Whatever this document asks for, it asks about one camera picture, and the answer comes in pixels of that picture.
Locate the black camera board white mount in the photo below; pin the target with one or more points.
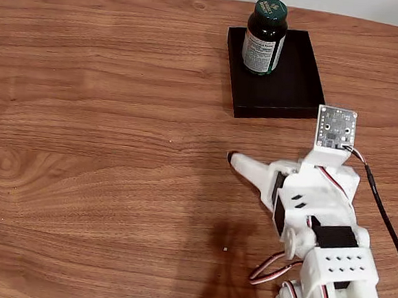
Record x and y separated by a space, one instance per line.
335 128

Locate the green pill bottle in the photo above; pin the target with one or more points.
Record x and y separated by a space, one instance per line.
262 50

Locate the black box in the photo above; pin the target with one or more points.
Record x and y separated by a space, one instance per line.
293 87

